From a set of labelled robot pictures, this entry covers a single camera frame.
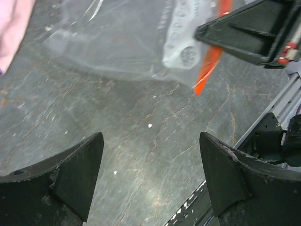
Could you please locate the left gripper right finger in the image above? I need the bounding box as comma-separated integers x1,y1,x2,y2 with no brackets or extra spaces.
199,132,301,226

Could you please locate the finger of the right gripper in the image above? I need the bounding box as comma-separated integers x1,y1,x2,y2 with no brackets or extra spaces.
195,0,301,68

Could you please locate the clear zip top bag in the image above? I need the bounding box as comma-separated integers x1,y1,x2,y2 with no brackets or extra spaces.
45,0,233,95

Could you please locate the pink cloth with lettering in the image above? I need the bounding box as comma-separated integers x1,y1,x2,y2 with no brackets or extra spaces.
0,0,35,75

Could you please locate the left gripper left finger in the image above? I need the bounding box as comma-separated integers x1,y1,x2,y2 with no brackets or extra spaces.
0,132,104,226

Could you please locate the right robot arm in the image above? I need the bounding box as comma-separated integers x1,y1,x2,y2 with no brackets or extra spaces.
195,0,301,166

